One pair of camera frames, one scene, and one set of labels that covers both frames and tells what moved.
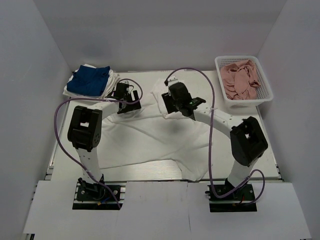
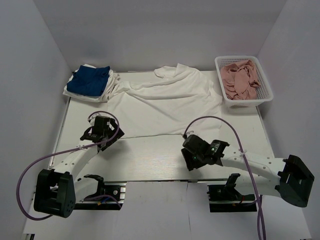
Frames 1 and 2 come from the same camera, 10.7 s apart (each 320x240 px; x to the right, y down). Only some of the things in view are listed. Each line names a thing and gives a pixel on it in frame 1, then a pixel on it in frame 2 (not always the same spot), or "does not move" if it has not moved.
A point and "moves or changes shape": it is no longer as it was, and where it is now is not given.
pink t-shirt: x=239 y=80 does not move
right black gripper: x=167 y=99 to x=191 y=164
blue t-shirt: x=89 y=81 does not move
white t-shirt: x=155 y=135 moves or changes shape
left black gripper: x=132 y=107 to x=120 y=134
